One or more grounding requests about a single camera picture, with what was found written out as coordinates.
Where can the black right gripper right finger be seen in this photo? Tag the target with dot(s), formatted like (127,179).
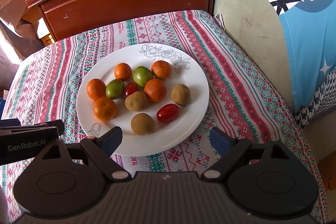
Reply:
(267,180)

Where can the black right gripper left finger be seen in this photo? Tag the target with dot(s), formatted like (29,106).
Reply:
(67,179)

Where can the orange mandarin front left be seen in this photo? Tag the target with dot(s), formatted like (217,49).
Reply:
(104,109)

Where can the orange mandarin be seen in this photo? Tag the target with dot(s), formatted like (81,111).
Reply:
(96,89)
(161,69)
(155,90)
(104,109)
(123,72)

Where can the orange mandarin far left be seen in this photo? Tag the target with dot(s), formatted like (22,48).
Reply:
(96,89)

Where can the patterned striped tablecloth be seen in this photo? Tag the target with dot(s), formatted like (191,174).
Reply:
(242,101)

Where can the black white houndstooth cloth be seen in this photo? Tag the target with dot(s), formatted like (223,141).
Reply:
(315,103)

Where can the brown kiwi front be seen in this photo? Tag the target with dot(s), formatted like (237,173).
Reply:
(142,124)

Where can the brown kiwi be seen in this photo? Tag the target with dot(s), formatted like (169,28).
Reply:
(180,94)
(142,124)
(136,102)

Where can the green tomato left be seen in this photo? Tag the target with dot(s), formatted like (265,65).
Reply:
(114,89)

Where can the green tomato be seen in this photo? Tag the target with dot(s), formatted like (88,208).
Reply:
(114,89)
(141,75)

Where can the brown kiwi centre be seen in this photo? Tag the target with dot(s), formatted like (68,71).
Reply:
(136,102)

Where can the small red cherry tomato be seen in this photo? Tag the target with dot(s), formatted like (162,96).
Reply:
(130,89)

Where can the orange mandarin back left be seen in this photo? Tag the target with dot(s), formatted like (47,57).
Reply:
(123,72)

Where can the red cherry tomato front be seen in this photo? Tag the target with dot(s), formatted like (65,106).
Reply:
(168,113)

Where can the brown kiwi right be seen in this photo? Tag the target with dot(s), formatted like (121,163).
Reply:
(180,94)

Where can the orange mandarin centre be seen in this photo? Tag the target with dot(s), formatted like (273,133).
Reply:
(155,90)

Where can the green tomato right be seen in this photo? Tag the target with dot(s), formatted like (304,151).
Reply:
(141,75)

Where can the white floral plate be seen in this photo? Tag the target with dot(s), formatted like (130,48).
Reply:
(185,70)

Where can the orange mandarin back right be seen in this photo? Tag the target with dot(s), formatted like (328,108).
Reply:
(161,69)

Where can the beige sofa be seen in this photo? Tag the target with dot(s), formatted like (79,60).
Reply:
(256,28)

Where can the blue cartoon pillow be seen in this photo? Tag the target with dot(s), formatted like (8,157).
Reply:
(309,30)

